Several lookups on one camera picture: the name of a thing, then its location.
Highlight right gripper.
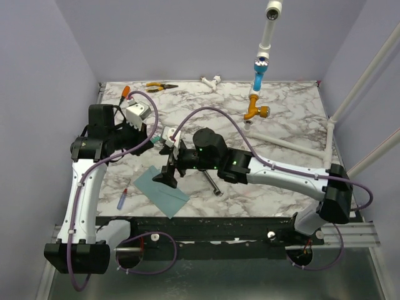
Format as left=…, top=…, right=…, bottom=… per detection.
left=152, top=142, right=218, bottom=189

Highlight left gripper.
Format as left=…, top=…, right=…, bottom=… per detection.
left=109, top=117, right=154, bottom=156

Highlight green glue tube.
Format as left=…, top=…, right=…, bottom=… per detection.
left=151, top=136, right=161, bottom=144

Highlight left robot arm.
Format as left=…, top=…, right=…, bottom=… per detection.
left=44, top=102, right=153, bottom=274

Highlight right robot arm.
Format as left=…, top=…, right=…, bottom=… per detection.
left=153, top=127, right=353, bottom=245

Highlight black metal T bar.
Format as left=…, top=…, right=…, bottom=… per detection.
left=202, top=170, right=223, bottom=196

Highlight white pipe tee fitting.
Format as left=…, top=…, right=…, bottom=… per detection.
left=200, top=75, right=221, bottom=92

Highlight orange brass tap valve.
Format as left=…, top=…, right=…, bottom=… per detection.
left=243, top=94, right=271, bottom=121

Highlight blue tap valve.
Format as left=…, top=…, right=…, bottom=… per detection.
left=252, top=57, right=269, bottom=92

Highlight white PVC pipe assembly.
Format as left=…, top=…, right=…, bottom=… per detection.
left=244, top=1, right=399, bottom=169

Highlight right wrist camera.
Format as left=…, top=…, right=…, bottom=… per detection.
left=160, top=126, right=181, bottom=147

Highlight yellow handled pliers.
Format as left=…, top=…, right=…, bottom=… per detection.
left=146, top=82, right=179, bottom=93

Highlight orange handled screwdriver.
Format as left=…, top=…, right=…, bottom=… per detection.
left=119, top=86, right=131, bottom=104

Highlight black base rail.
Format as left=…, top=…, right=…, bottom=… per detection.
left=95, top=215, right=326, bottom=260

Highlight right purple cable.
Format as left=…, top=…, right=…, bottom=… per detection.
left=168, top=106, right=374, bottom=272

